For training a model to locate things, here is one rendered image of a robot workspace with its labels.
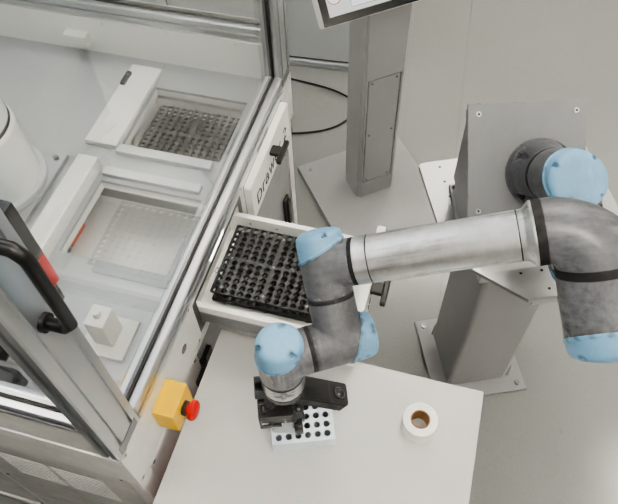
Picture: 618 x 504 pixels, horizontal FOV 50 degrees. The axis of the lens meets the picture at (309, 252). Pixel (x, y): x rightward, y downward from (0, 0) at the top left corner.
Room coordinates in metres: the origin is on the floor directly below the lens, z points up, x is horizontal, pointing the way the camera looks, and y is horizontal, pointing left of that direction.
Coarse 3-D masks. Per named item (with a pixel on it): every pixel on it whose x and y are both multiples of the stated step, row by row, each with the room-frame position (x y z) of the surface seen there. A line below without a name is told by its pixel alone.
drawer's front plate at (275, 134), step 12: (276, 120) 1.18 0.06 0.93; (288, 120) 1.24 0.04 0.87; (276, 132) 1.15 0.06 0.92; (288, 132) 1.23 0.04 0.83; (264, 144) 1.10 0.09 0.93; (276, 144) 1.14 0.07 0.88; (264, 156) 1.06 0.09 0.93; (252, 168) 1.02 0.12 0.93; (264, 168) 1.05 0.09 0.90; (252, 180) 0.99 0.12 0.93; (252, 192) 0.97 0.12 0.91; (264, 192) 1.03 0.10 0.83; (252, 204) 0.96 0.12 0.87
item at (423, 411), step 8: (408, 408) 0.48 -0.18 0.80; (416, 408) 0.48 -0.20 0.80; (424, 408) 0.48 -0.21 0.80; (432, 408) 0.48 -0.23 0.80; (408, 416) 0.47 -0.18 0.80; (416, 416) 0.48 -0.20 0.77; (424, 416) 0.47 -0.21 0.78; (432, 416) 0.47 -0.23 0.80; (408, 424) 0.45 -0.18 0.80; (432, 424) 0.45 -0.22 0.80; (408, 432) 0.44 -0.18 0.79; (416, 432) 0.44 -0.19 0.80; (424, 432) 0.43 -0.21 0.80; (432, 432) 0.43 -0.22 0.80; (416, 440) 0.43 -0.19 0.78; (424, 440) 0.43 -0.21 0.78
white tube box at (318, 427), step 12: (312, 408) 0.50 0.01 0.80; (324, 408) 0.49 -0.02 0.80; (312, 420) 0.47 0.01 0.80; (324, 420) 0.47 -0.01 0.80; (312, 432) 0.45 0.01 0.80; (324, 432) 0.45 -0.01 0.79; (276, 444) 0.43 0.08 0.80; (288, 444) 0.43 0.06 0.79; (300, 444) 0.43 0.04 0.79; (312, 444) 0.43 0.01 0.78; (324, 444) 0.43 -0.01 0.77
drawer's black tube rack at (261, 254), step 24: (240, 240) 0.84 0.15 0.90; (264, 240) 0.84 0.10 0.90; (240, 264) 0.78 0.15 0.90; (264, 264) 0.78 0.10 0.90; (288, 264) 0.78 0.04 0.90; (216, 288) 0.74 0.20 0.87; (240, 288) 0.72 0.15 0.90; (264, 288) 0.72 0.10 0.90; (288, 288) 0.73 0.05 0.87; (264, 312) 0.70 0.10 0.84; (288, 312) 0.68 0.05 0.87
